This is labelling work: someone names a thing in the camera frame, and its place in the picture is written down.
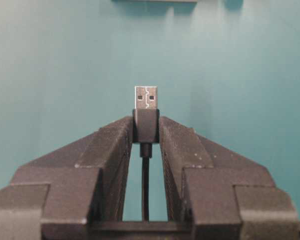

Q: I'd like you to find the black USB cable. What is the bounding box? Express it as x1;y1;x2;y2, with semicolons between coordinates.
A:
132;85;161;222

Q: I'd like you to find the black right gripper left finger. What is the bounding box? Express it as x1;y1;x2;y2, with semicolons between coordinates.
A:
0;116;133;240

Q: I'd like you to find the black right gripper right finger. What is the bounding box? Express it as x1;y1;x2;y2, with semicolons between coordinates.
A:
159;117;299;240

